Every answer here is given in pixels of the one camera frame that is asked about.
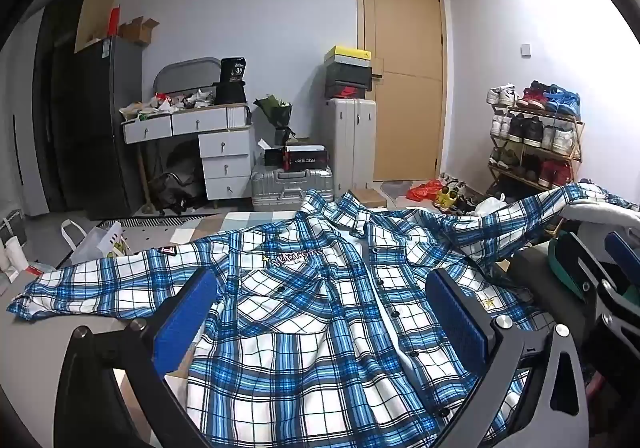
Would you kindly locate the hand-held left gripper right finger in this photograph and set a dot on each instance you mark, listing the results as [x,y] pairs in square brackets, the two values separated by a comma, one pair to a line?
[460,323]

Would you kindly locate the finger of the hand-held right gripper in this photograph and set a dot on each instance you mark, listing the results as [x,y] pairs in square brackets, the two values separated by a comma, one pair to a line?
[622,250]
[587,263]

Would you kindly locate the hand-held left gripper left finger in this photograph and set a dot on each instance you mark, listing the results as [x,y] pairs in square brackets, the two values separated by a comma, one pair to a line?
[185,320]

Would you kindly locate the blue plaid shirt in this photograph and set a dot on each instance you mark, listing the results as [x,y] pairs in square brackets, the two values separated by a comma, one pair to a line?
[320,328]

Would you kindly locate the teal green garment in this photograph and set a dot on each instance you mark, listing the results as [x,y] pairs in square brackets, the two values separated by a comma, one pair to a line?
[556,255]

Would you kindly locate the white grey garment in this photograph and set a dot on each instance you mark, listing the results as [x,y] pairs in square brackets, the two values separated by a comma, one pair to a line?
[600,215]

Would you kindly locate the patterned rug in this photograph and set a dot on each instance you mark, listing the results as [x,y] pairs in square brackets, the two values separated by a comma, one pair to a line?
[165,219]

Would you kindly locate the checked bed sheet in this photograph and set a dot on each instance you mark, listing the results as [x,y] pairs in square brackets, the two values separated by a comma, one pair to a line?
[235,224]

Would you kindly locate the white plastic bag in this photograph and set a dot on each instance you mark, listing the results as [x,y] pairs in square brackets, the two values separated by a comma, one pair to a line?
[492,205]

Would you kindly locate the white red shopping bag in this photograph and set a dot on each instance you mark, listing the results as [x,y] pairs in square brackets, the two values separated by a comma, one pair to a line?
[97,243]

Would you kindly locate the yellow sneaker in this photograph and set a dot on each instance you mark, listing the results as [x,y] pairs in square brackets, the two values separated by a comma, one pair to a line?
[445,199]

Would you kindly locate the wooden shoe rack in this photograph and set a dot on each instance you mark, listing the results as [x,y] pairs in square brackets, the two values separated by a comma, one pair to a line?
[577,133]

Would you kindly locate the black duffel bag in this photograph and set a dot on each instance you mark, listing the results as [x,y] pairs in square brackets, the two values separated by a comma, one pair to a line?
[175,190]

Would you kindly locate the orange plastic bag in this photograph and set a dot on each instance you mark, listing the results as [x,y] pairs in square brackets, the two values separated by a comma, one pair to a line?
[425,190]

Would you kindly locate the brown cardboard box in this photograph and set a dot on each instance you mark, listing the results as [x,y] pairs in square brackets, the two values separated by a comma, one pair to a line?
[370,198]

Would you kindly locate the red white packet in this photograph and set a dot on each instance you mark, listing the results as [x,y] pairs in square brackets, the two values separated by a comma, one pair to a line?
[37,271]

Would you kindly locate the silver suitcase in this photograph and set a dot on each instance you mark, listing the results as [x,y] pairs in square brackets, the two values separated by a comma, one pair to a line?
[290,185]

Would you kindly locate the white desk with drawers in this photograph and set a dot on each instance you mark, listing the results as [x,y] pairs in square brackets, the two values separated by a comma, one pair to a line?
[225,153]

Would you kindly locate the dark refrigerator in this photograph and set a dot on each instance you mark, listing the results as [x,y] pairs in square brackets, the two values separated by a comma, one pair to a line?
[107,128]

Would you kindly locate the white tall cabinet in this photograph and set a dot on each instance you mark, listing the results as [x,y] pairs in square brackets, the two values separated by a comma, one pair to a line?
[347,143]

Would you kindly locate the desk clutter pile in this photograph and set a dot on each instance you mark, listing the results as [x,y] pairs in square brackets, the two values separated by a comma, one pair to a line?
[160,105]

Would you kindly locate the dark wrapped flower bouquet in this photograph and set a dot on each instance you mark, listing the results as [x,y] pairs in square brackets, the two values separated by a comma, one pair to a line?
[275,113]

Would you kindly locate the black wardrobe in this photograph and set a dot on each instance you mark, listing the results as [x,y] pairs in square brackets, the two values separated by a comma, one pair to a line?
[55,118]

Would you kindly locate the black labelled bag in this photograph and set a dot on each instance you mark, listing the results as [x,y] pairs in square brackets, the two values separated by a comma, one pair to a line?
[232,78]

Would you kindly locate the grey rounded board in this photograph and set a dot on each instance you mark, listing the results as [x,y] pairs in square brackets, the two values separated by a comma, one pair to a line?
[185,73]

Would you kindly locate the wooden door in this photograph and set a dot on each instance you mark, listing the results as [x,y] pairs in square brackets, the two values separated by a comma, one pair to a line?
[405,78]

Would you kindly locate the black shoe box red logo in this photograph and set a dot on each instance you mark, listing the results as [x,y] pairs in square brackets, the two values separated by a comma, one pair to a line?
[347,90]

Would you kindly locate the plain black shoe box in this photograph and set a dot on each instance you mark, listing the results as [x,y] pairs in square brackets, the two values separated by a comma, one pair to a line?
[347,74]

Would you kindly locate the open small cardboard box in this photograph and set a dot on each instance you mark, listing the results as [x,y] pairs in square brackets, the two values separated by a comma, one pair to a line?
[140,30]

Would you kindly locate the flat cardboard sheet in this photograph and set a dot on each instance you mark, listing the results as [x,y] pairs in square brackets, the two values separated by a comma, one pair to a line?
[95,8]

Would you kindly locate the light switch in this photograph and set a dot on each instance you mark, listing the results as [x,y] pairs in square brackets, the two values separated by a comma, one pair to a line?
[525,50]

